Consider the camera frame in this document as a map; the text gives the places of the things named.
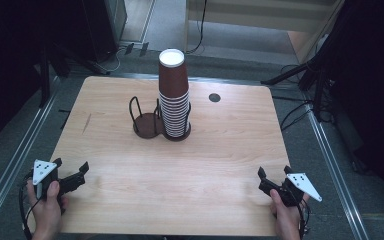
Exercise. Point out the dark cabinet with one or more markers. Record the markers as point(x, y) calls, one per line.
point(103, 26)

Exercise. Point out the person's right hand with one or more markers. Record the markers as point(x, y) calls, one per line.
point(286, 220)

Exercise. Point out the brown paper cup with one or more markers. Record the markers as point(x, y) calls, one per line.
point(173, 76)

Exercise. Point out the light wooden furniture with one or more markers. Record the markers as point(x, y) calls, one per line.
point(256, 16)

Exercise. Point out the person's left hand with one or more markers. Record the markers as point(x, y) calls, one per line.
point(48, 213)

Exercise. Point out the metal floor rail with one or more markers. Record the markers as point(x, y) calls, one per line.
point(333, 166)
point(16, 150)

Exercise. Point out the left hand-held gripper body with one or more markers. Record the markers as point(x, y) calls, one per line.
point(42, 170)

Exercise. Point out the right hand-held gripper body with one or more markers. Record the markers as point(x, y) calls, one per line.
point(301, 185)

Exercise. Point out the black metal stand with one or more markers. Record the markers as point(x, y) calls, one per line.
point(45, 73)

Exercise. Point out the black tripod stand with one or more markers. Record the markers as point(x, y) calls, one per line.
point(313, 66)

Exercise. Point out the black round table grommet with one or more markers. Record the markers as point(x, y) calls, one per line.
point(214, 97)

